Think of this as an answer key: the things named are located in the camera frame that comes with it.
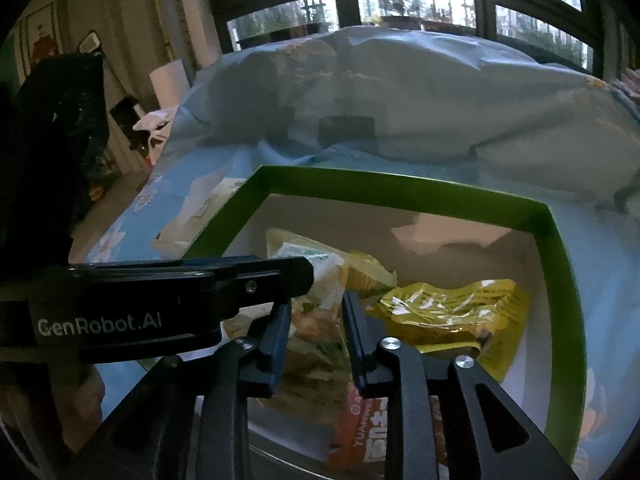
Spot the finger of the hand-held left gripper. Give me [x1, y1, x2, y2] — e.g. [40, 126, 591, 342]
[210, 255, 316, 312]

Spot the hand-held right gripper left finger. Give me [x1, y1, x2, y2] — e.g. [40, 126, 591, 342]
[65, 302, 296, 480]

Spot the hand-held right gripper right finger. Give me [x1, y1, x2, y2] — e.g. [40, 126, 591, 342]
[341, 290, 581, 480]

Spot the beige green snack packet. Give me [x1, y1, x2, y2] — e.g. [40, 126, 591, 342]
[286, 300, 355, 397]

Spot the green white snack packet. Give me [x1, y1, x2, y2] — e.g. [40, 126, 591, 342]
[265, 227, 348, 312]

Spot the green cardboard box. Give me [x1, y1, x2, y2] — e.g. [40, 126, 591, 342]
[182, 165, 588, 467]

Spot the person's left hand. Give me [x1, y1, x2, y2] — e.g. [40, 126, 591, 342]
[50, 362, 107, 453]

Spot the crinkled yellow snack packet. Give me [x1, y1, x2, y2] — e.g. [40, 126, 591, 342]
[344, 251, 399, 303]

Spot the orange snack packet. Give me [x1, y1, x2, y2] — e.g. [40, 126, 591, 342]
[327, 382, 449, 474]

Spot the white tissue pack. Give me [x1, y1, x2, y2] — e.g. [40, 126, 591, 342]
[150, 175, 249, 259]

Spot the dark cloth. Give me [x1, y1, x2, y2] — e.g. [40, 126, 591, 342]
[0, 52, 113, 271]

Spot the white plastic bag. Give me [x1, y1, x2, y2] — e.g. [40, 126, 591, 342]
[132, 107, 181, 162]

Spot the white paper roll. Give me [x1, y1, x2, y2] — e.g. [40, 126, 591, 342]
[149, 59, 194, 111]

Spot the light blue quilt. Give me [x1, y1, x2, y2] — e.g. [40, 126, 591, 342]
[190, 25, 640, 203]

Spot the grey curtain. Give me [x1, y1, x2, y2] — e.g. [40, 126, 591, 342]
[65, 0, 223, 176]

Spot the pink floral cloth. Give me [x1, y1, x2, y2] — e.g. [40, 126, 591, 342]
[615, 66, 640, 122]

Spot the framed wall picture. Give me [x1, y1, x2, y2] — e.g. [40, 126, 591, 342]
[22, 2, 64, 68]

